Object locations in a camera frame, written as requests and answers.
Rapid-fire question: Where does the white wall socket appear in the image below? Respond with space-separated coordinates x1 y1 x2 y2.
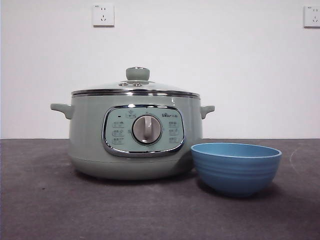
92 4 115 28
303 5 320 28

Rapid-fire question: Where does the glass lid with green knob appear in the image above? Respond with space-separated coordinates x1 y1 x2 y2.
70 66 201 97

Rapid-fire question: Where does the pale green electric steamer pot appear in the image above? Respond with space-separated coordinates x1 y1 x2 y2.
49 92 216 181

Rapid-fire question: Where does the blue ribbed bowl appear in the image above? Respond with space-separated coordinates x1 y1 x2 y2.
190 142 283 198

